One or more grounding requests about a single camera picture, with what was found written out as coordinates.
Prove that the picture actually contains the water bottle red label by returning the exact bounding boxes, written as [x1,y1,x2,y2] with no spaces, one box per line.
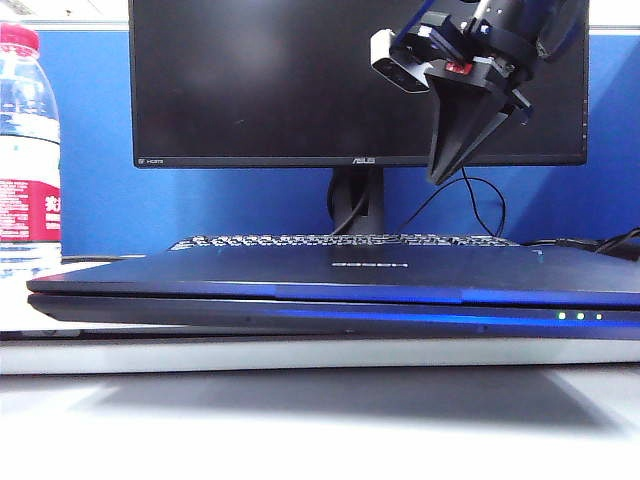
[0,22,63,282]

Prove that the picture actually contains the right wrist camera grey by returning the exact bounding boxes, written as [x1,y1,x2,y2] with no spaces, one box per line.
[369,28,432,95]

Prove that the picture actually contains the black ASUS monitor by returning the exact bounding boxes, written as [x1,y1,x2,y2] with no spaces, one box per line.
[128,0,590,237]

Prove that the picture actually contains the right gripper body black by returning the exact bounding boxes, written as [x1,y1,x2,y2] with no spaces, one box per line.
[423,29,534,126]

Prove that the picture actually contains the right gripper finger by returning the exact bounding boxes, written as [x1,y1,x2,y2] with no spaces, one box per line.
[427,78,509,185]
[438,104,520,185]

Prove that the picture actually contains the black laptop power cable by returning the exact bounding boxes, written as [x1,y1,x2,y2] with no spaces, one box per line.
[522,227,640,262]

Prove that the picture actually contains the thin black monitor cable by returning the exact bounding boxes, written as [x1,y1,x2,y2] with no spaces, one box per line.
[394,167,507,238]

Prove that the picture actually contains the black desktop keyboard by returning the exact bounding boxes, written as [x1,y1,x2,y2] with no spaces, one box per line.
[167,232,524,252]

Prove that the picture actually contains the blue usb cable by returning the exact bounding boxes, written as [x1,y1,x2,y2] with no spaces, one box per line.
[407,0,437,32]

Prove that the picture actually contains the black Hasee laptop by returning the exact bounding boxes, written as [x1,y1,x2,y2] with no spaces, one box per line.
[25,244,640,342]

